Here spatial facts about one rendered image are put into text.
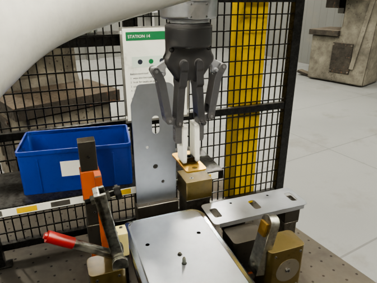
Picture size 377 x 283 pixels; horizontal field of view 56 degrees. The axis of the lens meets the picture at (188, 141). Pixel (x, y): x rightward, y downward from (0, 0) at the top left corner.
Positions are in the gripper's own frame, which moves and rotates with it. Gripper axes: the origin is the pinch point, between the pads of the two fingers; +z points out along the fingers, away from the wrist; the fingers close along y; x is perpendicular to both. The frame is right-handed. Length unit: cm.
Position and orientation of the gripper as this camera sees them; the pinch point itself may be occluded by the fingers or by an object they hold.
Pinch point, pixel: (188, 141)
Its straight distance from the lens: 62.8
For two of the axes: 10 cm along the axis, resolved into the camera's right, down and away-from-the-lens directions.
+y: 9.3, -1.4, 3.3
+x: -3.6, -3.5, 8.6
